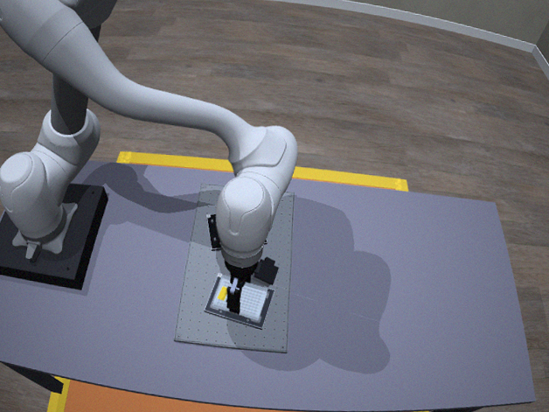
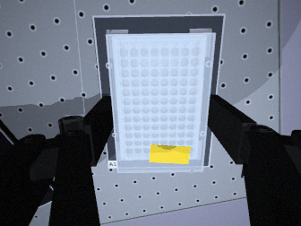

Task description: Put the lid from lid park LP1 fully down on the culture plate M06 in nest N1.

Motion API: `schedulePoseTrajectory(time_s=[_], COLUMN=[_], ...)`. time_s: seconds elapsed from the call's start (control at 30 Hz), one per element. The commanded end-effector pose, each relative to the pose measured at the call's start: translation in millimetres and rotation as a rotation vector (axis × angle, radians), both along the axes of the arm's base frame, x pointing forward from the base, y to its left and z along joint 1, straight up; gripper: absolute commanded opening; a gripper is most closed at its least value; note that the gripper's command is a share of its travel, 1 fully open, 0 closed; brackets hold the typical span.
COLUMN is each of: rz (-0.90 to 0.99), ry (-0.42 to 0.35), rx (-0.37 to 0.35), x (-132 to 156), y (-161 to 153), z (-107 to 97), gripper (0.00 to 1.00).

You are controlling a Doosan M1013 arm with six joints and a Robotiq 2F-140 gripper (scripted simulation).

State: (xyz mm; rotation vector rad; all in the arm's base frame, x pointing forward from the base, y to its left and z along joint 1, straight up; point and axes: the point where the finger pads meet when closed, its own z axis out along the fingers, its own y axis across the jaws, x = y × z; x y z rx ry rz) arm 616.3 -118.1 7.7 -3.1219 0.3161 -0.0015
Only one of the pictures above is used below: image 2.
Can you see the dark grey rectangular frame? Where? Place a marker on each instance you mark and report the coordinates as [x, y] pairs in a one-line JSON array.
[[148, 24]]

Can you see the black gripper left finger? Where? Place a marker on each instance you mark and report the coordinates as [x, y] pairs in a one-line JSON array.
[[29, 166]]

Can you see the black rectangular frame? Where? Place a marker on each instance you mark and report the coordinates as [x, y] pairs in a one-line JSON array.
[[7, 139]]

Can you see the grey perforated base plate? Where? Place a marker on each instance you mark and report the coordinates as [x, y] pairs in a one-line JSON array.
[[49, 70]]

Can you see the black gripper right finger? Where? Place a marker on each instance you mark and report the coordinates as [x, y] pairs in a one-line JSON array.
[[272, 181]]

